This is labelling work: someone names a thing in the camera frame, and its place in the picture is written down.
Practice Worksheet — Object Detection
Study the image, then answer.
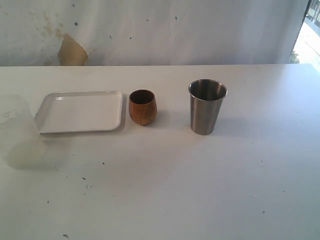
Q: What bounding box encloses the brown wooden cup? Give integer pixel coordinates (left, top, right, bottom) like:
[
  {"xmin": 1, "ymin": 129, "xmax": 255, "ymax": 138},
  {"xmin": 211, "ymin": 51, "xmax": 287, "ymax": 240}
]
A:
[{"xmin": 128, "ymin": 89, "xmax": 157, "ymax": 126}]

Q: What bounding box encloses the stainless steel cup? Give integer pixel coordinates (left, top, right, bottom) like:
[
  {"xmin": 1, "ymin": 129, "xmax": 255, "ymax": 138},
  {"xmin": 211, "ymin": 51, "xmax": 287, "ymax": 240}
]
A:
[{"xmin": 188, "ymin": 79, "xmax": 228, "ymax": 136}]

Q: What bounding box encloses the white rectangular tray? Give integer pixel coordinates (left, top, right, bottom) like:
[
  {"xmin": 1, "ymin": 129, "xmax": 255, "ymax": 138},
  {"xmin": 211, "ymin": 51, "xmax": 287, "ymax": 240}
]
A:
[{"xmin": 34, "ymin": 90, "xmax": 123, "ymax": 134}]

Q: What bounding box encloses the frosted translucent plastic cup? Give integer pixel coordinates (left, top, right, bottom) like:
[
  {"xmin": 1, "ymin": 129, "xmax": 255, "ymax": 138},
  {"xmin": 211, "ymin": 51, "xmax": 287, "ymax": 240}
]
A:
[{"xmin": 0, "ymin": 94, "xmax": 45, "ymax": 169}]

